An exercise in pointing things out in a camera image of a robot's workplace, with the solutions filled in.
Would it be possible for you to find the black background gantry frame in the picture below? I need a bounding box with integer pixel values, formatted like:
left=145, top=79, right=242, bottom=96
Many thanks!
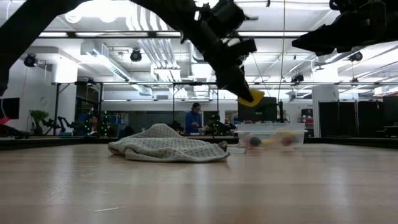
left=172, top=82, right=220, bottom=125

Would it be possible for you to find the person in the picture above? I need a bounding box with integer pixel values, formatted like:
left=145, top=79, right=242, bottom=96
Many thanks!
left=89, top=114, right=101, bottom=134
left=185, top=101, right=205, bottom=136

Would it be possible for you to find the black room partition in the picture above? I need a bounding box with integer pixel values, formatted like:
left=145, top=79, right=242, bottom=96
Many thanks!
left=318, top=100, right=384, bottom=138

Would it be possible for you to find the background shelf unit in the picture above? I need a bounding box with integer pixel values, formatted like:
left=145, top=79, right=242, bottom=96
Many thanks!
left=300, top=108, right=315, bottom=138

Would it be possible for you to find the black wall monitor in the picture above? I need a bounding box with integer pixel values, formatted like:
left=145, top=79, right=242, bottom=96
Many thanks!
left=0, top=98, right=21, bottom=121

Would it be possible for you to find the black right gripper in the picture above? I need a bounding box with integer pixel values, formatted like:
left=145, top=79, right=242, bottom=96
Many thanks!
left=292, top=0, right=398, bottom=57

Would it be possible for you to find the grey-blue waffle towel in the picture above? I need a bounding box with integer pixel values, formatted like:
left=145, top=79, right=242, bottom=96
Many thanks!
left=108, top=123, right=231, bottom=163

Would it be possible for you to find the thin hanging cable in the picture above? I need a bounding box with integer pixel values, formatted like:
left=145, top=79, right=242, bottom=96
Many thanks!
left=277, top=0, right=286, bottom=102

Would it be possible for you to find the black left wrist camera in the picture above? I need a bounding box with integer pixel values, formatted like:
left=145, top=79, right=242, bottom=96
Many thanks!
left=201, top=0, right=259, bottom=37

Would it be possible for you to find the green background plant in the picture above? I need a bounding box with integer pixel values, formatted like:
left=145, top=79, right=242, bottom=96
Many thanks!
left=29, top=110, right=50, bottom=136

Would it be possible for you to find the clear plastic tupperware container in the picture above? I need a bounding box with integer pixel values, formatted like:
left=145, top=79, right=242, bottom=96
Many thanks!
left=233, top=123, right=308, bottom=149

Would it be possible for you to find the pointed yellow lemon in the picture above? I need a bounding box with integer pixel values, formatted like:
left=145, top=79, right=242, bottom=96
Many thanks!
left=238, top=89, right=265, bottom=108

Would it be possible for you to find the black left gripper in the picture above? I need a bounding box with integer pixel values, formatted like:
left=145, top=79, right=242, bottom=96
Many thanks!
left=186, top=18, right=257, bottom=103

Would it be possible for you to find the black computer monitor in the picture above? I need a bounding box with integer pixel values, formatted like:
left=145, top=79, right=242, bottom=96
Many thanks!
left=238, top=96, right=278, bottom=123

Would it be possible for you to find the round yellow lemon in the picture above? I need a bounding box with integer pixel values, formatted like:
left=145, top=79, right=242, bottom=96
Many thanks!
left=271, top=130, right=296, bottom=144

